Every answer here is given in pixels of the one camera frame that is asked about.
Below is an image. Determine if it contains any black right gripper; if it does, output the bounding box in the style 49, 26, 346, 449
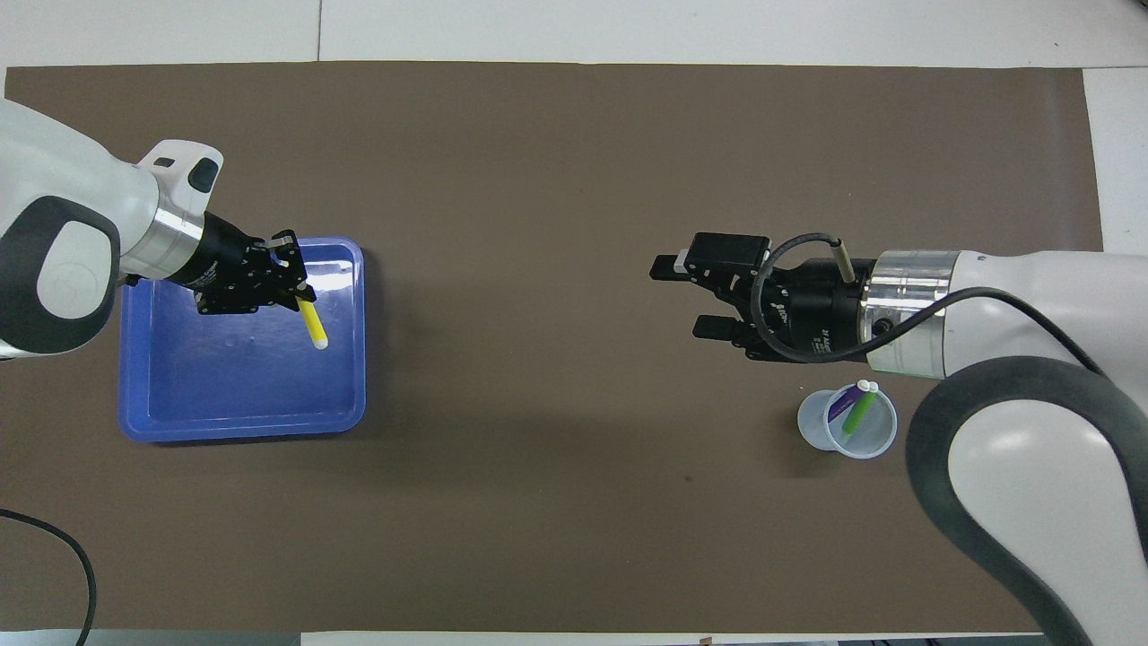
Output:
650, 232, 878, 365

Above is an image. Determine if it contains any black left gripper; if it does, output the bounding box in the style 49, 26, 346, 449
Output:
184, 213, 317, 316

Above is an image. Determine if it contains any yellow marker pen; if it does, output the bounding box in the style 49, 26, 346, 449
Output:
296, 298, 330, 351

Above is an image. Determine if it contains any purple marker pen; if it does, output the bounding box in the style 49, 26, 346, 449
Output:
826, 380, 873, 423

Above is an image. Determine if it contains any green marker pen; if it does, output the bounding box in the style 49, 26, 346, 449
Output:
841, 381, 881, 436

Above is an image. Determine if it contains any blue plastic tray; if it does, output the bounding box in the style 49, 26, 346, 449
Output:
118, 237, 367, 444

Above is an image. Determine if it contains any translucent plastic cup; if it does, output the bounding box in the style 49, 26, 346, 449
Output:
797, 383, 898, 460

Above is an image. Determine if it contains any brown table mat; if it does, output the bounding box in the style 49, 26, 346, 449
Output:
0, 61, 1144, 634

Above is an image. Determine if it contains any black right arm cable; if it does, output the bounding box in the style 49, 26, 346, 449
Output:
750, 233, 1109, 374

